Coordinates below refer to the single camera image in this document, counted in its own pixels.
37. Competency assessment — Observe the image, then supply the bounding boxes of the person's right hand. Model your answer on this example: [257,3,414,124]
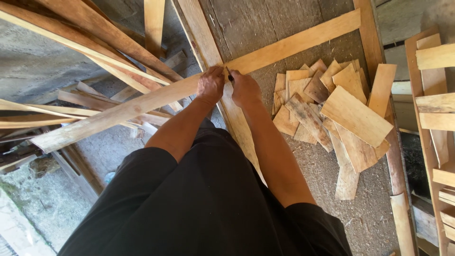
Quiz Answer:
[227,69,263,109]

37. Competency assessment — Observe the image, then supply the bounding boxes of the person's left hand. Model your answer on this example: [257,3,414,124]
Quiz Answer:
[196,66,225,107]

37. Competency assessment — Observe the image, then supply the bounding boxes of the long pale wooden plank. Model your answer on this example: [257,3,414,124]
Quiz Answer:
[30,8,362,154]

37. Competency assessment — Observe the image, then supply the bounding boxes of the straight wooden guide board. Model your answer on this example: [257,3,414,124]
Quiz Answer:
[171,0,267,186]

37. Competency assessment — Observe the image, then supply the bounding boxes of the pile of short wooden boards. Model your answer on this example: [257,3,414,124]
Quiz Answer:
[272,59,397,201]

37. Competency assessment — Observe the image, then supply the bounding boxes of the heap of long wooden slats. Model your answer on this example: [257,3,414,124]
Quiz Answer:
[0,0,190,175]

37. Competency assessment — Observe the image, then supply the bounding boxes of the person's black clothing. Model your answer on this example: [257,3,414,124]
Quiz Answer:
[57,118,353,256]

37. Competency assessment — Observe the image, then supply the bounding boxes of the grey stone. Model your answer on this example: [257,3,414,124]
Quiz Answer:
[28,156,61,179]

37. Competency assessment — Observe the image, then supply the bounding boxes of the wooden edge rail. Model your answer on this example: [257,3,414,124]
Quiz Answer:
[353,0,419,256]

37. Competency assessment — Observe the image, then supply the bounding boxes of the wooden slatted frame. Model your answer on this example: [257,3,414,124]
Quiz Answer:
[405,27,455,256]

